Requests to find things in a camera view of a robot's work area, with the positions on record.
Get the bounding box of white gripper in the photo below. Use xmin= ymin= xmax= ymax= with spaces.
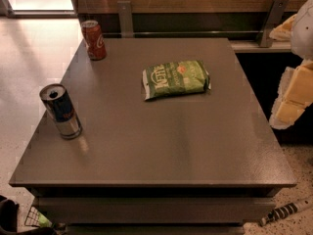
xmin=269 ymin=0 xmax=313 ymax=129

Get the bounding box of blue silver redbull can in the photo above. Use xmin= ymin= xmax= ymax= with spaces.
xmin=39 ymin=83 xmax=82 ymax=139

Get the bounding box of red coca-cola can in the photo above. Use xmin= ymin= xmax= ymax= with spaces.
xmin=81 ymin=20 xmax=107 ymax=61

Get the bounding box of green chip bag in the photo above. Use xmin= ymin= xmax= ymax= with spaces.
xmin=142 ymin=60 xmax=211 ymax=100

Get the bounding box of grey table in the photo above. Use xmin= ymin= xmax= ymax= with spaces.
xmin=10 ymin=38 xmax=296 ymax=235

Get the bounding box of black white striped stick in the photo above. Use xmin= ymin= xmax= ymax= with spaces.
xmin=259 ymin=196 xmax=313 ymax=226

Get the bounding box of black bag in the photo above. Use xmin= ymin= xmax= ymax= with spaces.
xmin=0 ymin=195 xmax=57 ymax=235

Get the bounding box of right metal bracket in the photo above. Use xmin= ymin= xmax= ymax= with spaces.
xmin=256 ymin=0 xmax=289 ymax=48

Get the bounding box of metal bracket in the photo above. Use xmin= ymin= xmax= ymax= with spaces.
xmin=117 ymin=0 xmax=134 ymax=38
xmin=256 ymin=0 xmax=289 ymax=48

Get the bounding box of left metal bracket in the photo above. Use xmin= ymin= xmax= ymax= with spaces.
xmin=117 ymin=0 xmax=134 ymax=38

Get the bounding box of metal rail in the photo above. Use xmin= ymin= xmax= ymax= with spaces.
xmin=101 ymin=29 xmax=272 ymax=39

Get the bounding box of wire basket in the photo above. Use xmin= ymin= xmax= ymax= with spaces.
xmin=24 ymin=207 xmax=53 ymax=228

